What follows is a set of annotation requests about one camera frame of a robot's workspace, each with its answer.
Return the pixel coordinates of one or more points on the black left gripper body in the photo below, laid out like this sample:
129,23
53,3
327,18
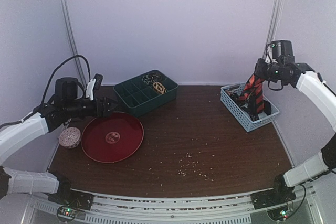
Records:
100,113

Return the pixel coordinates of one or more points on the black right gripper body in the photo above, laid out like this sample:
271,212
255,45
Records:
254,100

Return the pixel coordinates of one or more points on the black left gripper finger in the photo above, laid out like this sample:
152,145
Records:
113,102
110,110

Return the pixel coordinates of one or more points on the orange navy striped tie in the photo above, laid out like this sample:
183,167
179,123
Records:
254,98

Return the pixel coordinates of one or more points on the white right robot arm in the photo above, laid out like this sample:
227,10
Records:
278,64

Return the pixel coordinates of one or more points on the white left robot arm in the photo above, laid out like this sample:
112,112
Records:
71,100

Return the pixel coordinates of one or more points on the dark green divided organizer box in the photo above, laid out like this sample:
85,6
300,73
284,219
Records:
137,98

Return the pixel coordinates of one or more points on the red round tray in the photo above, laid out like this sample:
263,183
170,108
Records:
113,139

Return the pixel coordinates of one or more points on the black white rolled tie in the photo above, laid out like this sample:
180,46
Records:
152,77

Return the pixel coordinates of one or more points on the tan patterned rolled tie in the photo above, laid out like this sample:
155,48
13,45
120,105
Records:
159,87

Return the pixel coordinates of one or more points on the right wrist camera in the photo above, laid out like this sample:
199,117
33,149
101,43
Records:
268,54

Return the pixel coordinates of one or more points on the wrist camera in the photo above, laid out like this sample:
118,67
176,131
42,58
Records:
93,85
268,54

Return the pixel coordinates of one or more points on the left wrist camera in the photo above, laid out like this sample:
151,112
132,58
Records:
93,85

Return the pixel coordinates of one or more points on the right aluminium frame post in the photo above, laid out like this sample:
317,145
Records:
275,20

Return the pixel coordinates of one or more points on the aluminium frame post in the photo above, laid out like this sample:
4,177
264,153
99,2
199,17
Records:
275,20
72,43

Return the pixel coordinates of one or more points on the left aluminium frame post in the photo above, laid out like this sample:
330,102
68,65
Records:
72,43

